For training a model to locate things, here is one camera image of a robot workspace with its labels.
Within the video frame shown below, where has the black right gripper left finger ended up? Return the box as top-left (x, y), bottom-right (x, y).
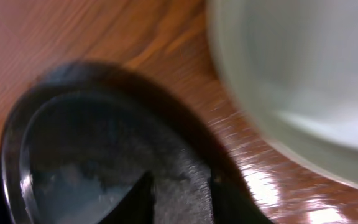
top-left (99, 172), bottom-right (154, 224)

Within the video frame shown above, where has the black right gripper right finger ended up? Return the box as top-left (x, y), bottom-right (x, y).
top-left (209, 175), bottom-right (273, 224)

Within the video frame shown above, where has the mint plate with scribble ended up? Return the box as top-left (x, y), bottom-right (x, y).
top-left (207, 0), bottom-right (358, 189)

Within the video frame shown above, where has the round black tray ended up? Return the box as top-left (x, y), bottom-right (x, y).
top-left (0, 60), bottom-right (251, 224)

